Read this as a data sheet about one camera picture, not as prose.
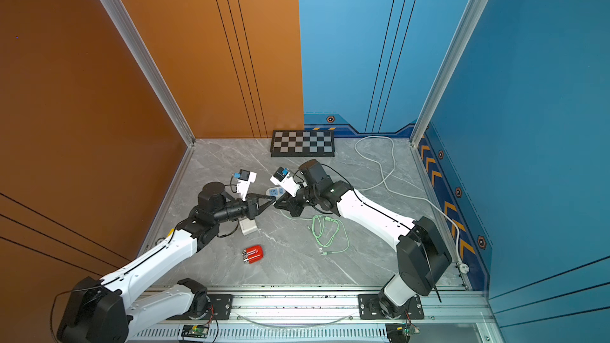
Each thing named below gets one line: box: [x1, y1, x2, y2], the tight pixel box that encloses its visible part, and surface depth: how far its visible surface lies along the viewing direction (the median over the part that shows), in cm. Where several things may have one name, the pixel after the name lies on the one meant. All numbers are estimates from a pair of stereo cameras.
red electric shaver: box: [241, 244, 265, 265], surface depth 83 cm
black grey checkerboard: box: [270, 130, 336, 158], surface depth 117 cm
